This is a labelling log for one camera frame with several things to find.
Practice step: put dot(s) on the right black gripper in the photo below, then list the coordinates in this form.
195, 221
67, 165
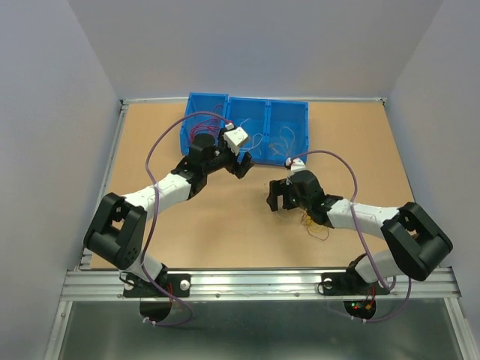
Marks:
277, 187

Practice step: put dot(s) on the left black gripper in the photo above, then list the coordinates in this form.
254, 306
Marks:
238, 169

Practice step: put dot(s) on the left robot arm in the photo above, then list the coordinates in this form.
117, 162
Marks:
117, 232

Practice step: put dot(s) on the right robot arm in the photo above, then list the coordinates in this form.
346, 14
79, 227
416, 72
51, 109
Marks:
416, 244

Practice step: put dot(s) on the middle blue bin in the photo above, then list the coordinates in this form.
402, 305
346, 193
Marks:
251, 114

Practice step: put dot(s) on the blue bin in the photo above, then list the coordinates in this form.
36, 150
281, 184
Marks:
286, 130
251, 114
202, 124

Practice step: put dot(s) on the right blue bin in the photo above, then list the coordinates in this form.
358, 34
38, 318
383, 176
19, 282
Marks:
286, 130

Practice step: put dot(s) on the left blue bin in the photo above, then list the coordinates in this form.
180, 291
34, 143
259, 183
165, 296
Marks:
202, 124

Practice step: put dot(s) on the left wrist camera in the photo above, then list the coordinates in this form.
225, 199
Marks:
235, 139

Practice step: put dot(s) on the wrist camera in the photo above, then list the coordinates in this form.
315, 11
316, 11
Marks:
235, 139
295, 165

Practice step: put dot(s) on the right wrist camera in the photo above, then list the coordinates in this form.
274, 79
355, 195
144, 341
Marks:
295, 165

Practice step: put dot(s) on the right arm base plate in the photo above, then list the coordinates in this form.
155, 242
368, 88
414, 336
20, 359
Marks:
346, 284

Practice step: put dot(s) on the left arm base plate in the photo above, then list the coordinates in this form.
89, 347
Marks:
136, 288

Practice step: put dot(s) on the aluminium front rail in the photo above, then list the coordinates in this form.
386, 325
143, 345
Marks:
244, 285

